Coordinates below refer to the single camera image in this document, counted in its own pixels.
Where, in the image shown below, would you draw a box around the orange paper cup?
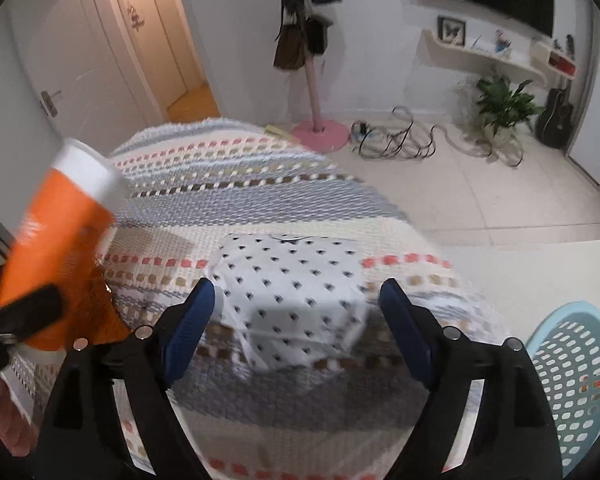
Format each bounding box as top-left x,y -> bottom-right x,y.
0,139 -> 126,352

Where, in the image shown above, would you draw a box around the heart pattern tissue pack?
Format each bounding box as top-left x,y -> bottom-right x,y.
206,233 -> 370,372

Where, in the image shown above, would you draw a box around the person's left hand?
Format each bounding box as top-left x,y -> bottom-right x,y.
0,376 -> 38,457

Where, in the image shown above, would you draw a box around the light blue laundry basket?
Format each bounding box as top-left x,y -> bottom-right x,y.
526,301 -> 600,476

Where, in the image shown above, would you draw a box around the striped knitted blanket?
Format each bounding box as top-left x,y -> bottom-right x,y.
5,119 -> 506,479

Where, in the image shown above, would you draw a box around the white door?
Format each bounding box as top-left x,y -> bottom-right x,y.
7,0 -> 163,153

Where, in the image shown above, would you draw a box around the pink coat stand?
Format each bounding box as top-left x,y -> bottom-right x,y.
290,0 -> 351,154

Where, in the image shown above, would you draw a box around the black acoustic guitar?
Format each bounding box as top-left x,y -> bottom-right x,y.
535,78 -> 573,150

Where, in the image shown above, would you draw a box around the green potted plant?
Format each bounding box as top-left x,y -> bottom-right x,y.
476,72 -> 544,148

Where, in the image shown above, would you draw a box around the brown hanging bag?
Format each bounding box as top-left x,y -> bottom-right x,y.
273,20 -> 306,72

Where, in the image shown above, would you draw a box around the framed butterfly picture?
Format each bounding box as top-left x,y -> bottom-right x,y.
437,15 -> 466,47

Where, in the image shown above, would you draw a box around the black floor cables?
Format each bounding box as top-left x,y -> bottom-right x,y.
349,105 -> 527,168

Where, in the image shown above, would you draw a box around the lower white wall shelf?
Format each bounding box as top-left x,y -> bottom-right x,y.
422,29 -> 578,87

